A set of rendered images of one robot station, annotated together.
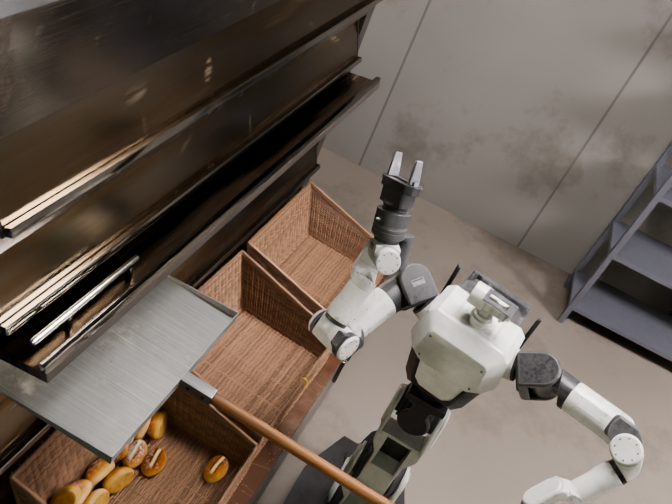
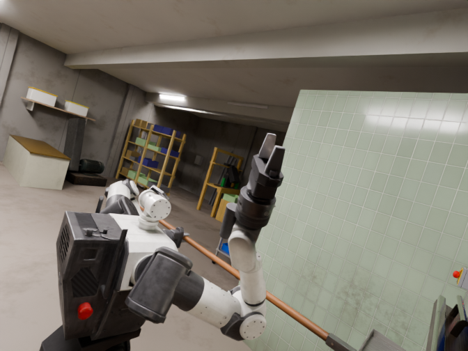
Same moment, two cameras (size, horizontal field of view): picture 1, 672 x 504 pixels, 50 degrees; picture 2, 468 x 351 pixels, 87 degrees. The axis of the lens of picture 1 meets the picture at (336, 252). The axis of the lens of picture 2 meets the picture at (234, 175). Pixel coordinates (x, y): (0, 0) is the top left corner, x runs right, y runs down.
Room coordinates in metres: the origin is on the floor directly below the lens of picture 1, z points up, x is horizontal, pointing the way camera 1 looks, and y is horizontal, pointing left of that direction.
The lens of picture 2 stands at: (2.05, 0.16, 1.68)
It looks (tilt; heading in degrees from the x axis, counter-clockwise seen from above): 3 degrees down; 212
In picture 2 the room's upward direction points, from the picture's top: 17 degrees clockwise
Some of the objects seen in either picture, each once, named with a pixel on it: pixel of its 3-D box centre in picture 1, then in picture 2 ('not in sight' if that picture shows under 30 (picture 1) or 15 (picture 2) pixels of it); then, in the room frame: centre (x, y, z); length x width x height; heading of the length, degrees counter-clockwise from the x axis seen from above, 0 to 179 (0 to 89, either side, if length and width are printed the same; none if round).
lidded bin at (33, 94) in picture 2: not in sight; (42, 97); (-0.44, -7.52, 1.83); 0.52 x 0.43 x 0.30; 174
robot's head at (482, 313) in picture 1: (487, 304); (153, 207); (1.52, -0.42, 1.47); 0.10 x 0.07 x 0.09; 73
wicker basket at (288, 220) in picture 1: (320, 261); not in sight; (2.29, 0.04, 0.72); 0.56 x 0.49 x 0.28; 170
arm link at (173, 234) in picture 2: not in sight; (170, 237); (1.06, -0.73, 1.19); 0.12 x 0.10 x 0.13; 171
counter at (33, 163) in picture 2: not in sight; (34, 160); (-0.34, -6.67, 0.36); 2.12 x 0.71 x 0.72; 84
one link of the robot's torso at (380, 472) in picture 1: (396, 442); not in sight; (1.53, -0.44, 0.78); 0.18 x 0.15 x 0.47; 81
